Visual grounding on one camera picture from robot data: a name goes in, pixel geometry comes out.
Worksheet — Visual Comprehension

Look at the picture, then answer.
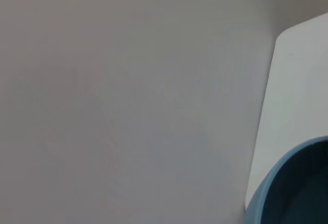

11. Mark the blue bowl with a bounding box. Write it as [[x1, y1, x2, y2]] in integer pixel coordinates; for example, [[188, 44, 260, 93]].
[[244, 136, 328, 224]]

